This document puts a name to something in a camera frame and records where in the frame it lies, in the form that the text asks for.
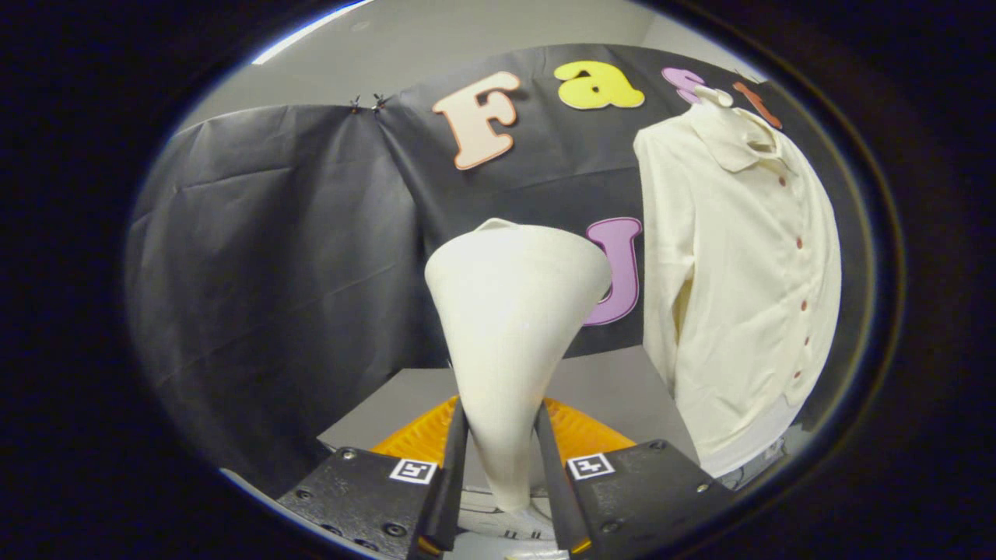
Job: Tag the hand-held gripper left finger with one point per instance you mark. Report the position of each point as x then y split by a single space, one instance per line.
451 482

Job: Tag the white dress form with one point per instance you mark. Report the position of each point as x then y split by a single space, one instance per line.
747 449

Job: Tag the cream button shirt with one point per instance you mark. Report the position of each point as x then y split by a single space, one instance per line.
739 295

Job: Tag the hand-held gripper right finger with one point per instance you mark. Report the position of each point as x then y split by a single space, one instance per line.
554 482

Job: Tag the grey topped white cabinet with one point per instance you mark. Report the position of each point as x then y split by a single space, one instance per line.
615 389

